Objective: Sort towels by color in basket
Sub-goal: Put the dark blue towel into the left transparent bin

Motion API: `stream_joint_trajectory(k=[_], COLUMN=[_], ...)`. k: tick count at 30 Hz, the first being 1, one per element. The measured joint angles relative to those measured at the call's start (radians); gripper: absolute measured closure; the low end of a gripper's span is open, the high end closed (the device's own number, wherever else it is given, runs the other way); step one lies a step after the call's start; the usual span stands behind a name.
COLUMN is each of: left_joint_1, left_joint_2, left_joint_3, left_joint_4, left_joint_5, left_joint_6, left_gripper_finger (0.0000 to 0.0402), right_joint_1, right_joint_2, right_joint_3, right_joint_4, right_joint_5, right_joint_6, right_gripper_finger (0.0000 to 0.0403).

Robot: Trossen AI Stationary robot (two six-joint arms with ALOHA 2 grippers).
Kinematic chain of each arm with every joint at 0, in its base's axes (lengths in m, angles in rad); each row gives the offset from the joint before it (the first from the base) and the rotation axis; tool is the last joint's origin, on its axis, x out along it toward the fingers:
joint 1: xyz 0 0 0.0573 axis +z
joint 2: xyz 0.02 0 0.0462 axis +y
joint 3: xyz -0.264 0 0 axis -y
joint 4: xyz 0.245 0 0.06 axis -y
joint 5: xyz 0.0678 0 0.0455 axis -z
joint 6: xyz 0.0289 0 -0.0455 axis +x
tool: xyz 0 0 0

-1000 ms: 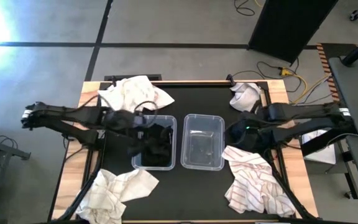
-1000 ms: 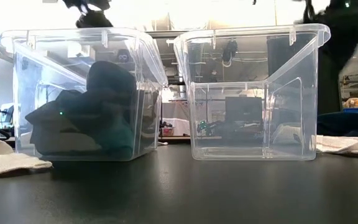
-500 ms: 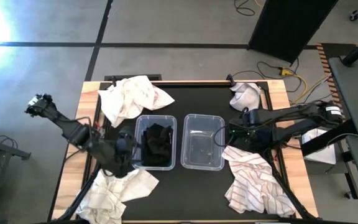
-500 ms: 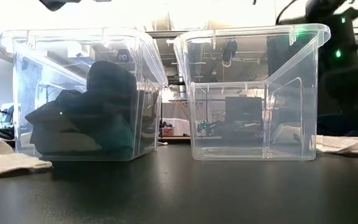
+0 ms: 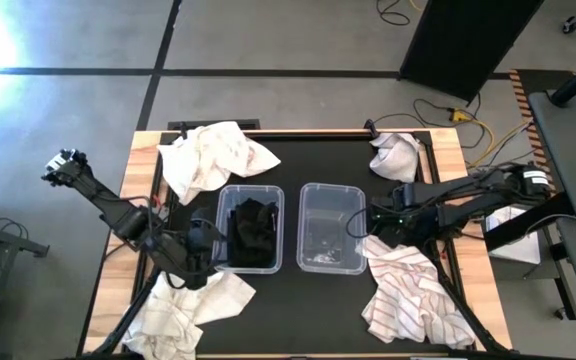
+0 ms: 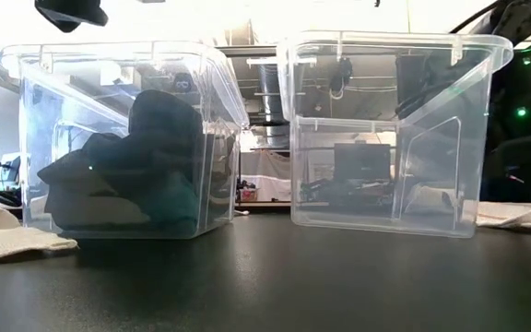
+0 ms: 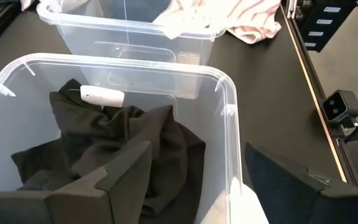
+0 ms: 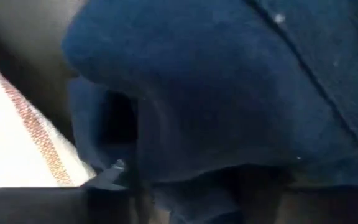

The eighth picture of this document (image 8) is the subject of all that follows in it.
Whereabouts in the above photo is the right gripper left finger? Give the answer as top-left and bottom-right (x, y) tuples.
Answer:
(82, 159), (143, 224)

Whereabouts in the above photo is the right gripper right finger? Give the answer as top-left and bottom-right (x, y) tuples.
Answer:
(237, 167), (293, 224)

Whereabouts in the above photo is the white red-striped towel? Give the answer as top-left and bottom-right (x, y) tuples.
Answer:
(0, 54), (98, 189)

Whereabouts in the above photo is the navy blue towel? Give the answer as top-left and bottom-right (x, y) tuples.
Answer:
(61, 0), (358, 224)

